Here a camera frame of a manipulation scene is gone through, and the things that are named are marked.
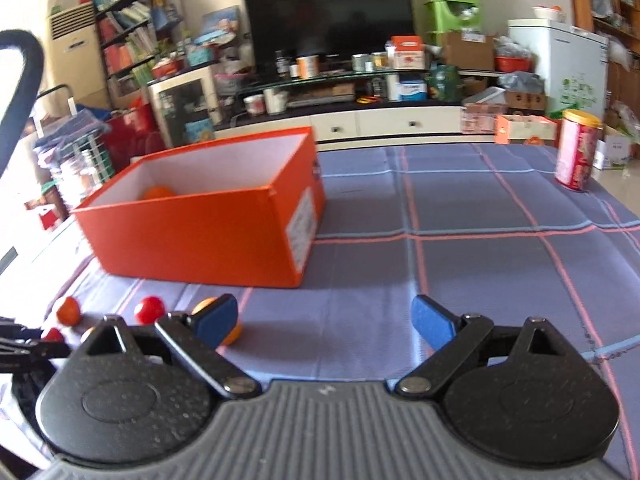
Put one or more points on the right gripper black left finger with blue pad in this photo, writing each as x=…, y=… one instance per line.
x=221, y=375

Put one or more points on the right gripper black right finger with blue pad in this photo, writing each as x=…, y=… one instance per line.
x=455, y=341

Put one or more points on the small red tomato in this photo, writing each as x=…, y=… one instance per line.
x=53, y=334

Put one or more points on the red cherry tomato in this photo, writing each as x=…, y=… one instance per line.
x=149, y=310

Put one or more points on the small orange fruit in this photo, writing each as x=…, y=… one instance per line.
x=68, y=311

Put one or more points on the blue plaid tablecloth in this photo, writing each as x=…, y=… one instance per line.
x=478, y=228

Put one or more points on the orange cardboard box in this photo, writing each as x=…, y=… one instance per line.
x=246, y=212

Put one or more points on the red shopping bag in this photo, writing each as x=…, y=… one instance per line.
x=132, y=134

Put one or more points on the orange printed carton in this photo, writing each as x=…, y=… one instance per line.
x=530, y=129

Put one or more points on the red can yellow lid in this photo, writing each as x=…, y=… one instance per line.
x=579, y=135

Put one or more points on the white glass door cabinet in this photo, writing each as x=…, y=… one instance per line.
x=185, y=106

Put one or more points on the white tv cabinet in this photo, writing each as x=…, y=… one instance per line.
x=352, y=110

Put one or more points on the red white medicine box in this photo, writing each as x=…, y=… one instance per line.
x=409, y=53

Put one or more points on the brown cardboard box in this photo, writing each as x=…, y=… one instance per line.
x=469, y=50

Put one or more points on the white small fridge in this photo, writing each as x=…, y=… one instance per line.
x=572, y=62

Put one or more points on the beige standing air conditioner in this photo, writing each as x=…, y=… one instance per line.
x=76, y=57

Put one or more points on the green stacked plastic bins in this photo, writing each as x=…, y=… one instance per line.
x=443, y=16

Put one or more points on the dark bookshelf with books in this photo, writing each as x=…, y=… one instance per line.
x=128, y=45

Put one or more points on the black flat television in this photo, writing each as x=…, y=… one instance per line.
x=323, y=27

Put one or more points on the wooden display shelf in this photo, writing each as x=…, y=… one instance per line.
x=619, y=21

